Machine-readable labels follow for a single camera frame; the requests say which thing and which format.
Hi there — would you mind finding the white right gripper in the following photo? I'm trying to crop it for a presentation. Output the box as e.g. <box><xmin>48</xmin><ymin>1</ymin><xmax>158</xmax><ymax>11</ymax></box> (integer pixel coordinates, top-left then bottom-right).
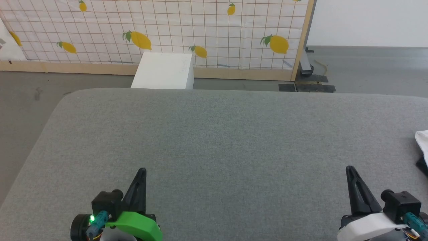
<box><xmin>337</xmin><ymin>166</ymin><xmax>428</xmax><ymax>241</ymax></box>

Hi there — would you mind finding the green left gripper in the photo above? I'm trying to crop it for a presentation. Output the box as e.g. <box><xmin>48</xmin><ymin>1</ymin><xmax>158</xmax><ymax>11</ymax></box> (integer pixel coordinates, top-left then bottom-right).
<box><xmin>70</xmin><ymin>168</ymin><xmax>163</xmax><ymax>241</ymax></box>

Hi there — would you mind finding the black and white garment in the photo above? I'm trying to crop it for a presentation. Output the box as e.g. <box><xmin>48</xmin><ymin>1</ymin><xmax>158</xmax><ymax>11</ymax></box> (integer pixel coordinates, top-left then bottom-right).
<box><xmin>415</xmin><ymin>130</ymin><xmax>428</xmax><ymax>178</ymax></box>

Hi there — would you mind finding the grey fabric sofa seat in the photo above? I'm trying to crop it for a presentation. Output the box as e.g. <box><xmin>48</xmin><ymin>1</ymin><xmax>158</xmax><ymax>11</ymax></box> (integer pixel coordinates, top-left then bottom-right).
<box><xmin>0</xmin><ymin>88</ymin><xmax>428</xmax><ymax>241</ymax></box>

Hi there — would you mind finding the long black floor tape patch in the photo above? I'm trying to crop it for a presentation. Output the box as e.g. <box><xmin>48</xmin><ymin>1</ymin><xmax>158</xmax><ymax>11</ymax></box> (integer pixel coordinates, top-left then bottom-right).
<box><xmin>295</xmin><ymin>84</ymin><xmax>336</xmax><ymax>93</ymax></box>

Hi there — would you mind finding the white box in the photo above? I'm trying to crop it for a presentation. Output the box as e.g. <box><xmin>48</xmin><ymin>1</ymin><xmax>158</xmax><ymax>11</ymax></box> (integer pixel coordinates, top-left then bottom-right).
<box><xmin>130</xmin><ymin>52</ymin><xmax>195</xmax><ymax>90</ymax></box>

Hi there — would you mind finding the black floor tape under foot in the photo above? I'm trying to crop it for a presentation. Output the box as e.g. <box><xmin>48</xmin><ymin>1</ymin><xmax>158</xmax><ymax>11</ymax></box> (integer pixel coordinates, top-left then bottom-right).
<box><xmin>302</xmin><ymin>74</ymin><xmax>329</xmax><ymax>83</ymax></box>

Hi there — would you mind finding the grey metal partition foot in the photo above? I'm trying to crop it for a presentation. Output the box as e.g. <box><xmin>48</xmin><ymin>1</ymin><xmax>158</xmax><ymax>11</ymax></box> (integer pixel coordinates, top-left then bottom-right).
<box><xmin>300</xmin><ymin>47</ymin><xmax>315</xmax><ymax>76</ymax></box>

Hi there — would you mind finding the lemon print partition screen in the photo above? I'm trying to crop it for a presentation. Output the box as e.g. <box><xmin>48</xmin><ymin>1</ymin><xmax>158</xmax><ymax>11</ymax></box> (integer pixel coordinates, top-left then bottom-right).
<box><xmin>0</xmin><ymin>0</ymin><xmax>317</xmax><ymax>82</ymax></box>

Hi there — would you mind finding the small lemon print fabric panel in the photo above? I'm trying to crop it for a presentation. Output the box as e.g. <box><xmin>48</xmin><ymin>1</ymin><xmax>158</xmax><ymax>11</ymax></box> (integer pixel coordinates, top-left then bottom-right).
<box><xmin>0</xmin><ymin>18</ymin><xmax>28</xmax><ymax>61</ymax></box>

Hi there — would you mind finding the left gripper teal plug cable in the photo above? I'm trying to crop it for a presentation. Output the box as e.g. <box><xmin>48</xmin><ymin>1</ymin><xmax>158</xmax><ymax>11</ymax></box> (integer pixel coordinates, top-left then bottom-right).
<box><xmin>86</xmin><ymin>211</ymin><xmax>109</xmax><ymax>240</ymax></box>

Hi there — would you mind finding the gripper teal plug cable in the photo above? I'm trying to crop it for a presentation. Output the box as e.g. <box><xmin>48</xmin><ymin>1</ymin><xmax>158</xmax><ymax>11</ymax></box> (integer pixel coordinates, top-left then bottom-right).
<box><xmin>403</xmin><ymin>213</ymin><xmax>428</xmax><ymax>240</ymax></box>
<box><xmin>86</xmin><ymin>211</ymin><xmax>109</xmax><ymax>240</ymax></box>

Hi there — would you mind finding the right gripper teal plug cable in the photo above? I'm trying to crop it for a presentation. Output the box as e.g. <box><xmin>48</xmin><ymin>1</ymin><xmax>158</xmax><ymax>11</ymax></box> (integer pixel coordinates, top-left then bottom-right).
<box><xmin>403</xmin><ymin>213</ymin><xmax>428</xmax><ymax>240</ymax></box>

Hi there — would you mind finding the yellow cable on floor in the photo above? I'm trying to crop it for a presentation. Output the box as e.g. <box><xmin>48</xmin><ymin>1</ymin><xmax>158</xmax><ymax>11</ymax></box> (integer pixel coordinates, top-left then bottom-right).
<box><xmin>314</xmin><ymin>59</ymin><xmax>330</xmax><ymax>76</ymax></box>

